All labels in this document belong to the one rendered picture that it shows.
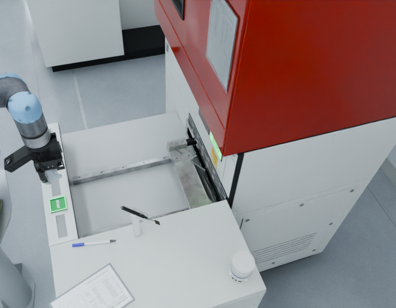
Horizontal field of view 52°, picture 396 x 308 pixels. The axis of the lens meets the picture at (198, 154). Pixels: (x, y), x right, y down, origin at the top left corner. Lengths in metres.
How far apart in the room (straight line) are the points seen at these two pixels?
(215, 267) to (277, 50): 0.71
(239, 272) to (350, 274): 1.40
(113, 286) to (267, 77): 0.77
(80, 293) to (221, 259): 0.45
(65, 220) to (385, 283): 1.86
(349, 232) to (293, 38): 1.86
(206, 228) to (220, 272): 0.16
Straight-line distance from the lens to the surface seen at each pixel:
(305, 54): 1.08
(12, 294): 2.24
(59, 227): 1.46
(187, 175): 1.62
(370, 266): 2.66
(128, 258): 1.36
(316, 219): 2.00
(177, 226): 1.40
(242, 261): 1.26
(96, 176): 1.69
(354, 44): 1.16
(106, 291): 1.32
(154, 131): 1.85
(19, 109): 1.11
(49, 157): 1.26
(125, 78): 3.38
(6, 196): 1.76
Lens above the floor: 2.20
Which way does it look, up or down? 51 degrees down
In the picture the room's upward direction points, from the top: 5 degrees clockwise
